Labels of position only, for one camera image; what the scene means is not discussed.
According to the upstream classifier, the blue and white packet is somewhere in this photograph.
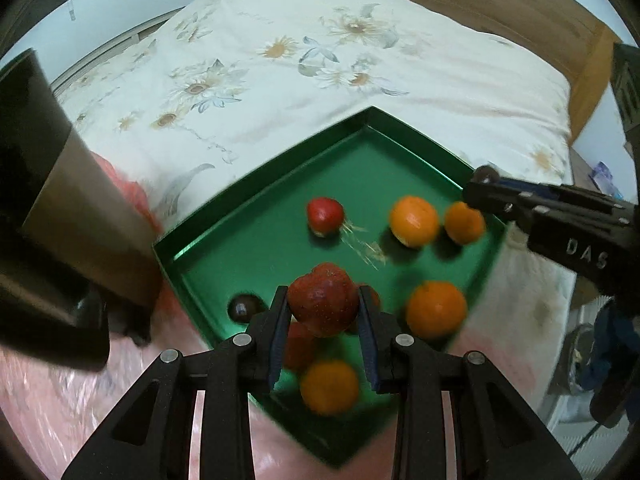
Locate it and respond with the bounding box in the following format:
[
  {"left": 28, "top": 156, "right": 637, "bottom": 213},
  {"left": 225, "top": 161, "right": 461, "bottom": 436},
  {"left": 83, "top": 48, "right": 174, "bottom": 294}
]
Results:
[{"left": 590, "top": 161, "right": 623, "bottom": 198}]

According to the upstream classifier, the wooden headboard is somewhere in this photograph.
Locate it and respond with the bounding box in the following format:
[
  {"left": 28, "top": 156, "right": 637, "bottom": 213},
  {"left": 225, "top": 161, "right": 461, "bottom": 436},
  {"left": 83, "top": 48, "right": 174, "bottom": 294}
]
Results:
[{"left": 252, "top": 0, "right": 621, "bottom": 146}]

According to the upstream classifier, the orange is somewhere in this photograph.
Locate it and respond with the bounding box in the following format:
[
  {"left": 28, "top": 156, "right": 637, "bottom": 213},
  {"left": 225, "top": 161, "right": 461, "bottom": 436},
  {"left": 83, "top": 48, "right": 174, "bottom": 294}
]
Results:
[
  {"left": 300, "top": 360, "right": 361, "bottom": 417},
  {"left": 444, "top": 201, "right": 487, "bottom": 246},
  {"left": 406, "top": 281, "right": 469, "bottom": 342},
  {"left": 389, "top": 196, "right": 441, "bottom": 248}
]

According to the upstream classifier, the black and copper kettle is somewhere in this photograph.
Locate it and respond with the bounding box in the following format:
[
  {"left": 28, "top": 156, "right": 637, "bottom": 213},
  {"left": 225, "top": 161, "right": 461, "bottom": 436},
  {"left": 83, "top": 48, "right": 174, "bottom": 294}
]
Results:
[{"left": 0, "top": 49, "right": 163, "bottom": 373}]

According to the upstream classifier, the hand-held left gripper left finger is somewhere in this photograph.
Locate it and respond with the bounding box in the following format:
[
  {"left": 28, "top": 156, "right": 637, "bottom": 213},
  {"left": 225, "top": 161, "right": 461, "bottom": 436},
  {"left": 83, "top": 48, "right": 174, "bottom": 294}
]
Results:
[{"left": 60, "top": 285, "right": 291, "bottom": 480}]

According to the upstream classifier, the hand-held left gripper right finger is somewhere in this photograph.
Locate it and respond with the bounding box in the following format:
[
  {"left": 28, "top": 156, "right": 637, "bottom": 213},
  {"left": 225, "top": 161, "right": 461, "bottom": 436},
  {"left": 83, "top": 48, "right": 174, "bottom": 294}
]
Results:
[{"left": 357, "top": 284, "right": 586, "bottom": 480}]

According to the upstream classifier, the green cardboard box tray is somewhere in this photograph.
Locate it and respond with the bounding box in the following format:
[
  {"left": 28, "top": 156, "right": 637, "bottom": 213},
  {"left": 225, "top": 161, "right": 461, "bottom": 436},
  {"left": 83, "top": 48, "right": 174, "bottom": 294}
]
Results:
[{"left": 151, "top": 106, "right": 507, "bottom": 471}]

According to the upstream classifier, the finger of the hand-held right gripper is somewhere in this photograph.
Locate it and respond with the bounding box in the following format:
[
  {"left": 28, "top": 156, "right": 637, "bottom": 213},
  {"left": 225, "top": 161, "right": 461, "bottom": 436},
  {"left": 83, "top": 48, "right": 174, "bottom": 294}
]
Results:
[
  {"left": 499, "top": 177, "right": 632, "bottom": 212},
  {"left": 463, "top": 181, "right": 539, "bottom": 234}
]

